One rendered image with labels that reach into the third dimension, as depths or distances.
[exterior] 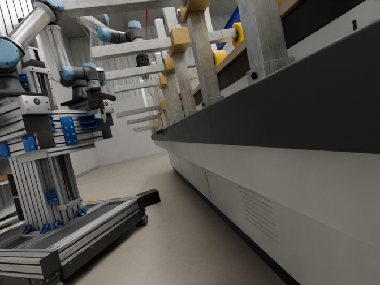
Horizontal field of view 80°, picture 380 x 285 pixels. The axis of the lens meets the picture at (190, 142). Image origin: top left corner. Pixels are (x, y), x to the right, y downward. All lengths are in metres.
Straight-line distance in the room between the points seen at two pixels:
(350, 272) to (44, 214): 1.59
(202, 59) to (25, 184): 1.52
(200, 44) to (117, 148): 8.90
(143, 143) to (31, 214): 7.63
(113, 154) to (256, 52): 9.18
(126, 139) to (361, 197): 9.15
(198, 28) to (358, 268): 0.63
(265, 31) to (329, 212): 0.22
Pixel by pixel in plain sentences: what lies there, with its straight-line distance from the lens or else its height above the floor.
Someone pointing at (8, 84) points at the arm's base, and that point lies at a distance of 1.52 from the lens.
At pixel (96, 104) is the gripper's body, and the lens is 1.49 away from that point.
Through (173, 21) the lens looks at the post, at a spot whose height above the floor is 1.03.
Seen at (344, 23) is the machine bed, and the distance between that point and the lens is 0.52.
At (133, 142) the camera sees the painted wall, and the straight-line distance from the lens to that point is 9.27.
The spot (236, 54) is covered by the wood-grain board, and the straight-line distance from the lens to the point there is 0.84.
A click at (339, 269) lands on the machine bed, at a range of 0.71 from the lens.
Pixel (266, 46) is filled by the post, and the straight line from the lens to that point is 0.31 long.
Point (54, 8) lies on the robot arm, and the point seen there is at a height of 1.46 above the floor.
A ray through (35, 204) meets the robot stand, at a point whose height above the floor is 0.40.
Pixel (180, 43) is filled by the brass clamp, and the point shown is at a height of 0.92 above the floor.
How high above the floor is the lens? 0.66
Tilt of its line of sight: 3 degrees down
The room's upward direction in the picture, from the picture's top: 12 degrees counter-clockwise
